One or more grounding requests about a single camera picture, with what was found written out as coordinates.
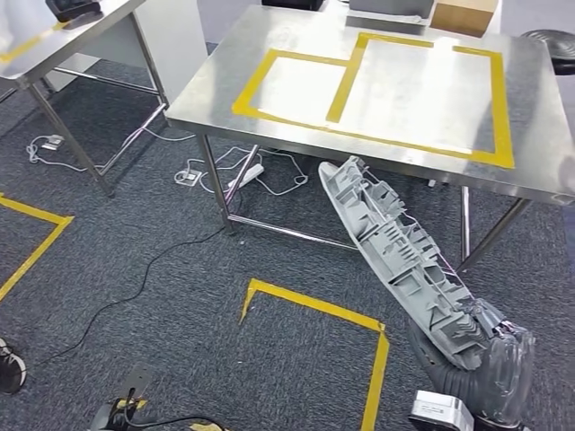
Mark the white charger with cable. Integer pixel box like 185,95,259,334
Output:
26,134,64,164
174,169,202,188

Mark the white power strip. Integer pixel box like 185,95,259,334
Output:
227,163,265,191

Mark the stainless steel side table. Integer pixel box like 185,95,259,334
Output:
0,0,171,198

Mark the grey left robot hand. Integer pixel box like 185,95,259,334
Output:
89,404,127,431

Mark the black tray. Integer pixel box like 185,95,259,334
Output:
45,0,103,23

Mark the black round stool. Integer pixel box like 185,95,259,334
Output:
521,30,575,76

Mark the white power cable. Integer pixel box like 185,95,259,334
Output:
197,145,310,198

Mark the black camera cable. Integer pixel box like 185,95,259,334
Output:
121,389,230,431

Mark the grey laptop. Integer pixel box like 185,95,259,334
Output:
345,0,436,28

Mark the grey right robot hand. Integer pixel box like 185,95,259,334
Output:
408,297,536,427

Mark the yellow tape strip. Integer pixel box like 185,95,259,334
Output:
0,21,70,66

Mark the yellow floor tape marking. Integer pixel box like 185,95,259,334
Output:
0,193,76,303
239,277,391,431

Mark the stainless steel workbench table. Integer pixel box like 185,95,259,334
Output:
165,4,575,275

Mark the black floor cable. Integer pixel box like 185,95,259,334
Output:
36,193,246,367

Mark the brown cardboard box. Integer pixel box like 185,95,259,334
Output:
429,0,499,39

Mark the grey plastic wheel hubcap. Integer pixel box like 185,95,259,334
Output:
317,155,492,371

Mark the white cabinet panel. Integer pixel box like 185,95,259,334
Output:
54,0,209,109

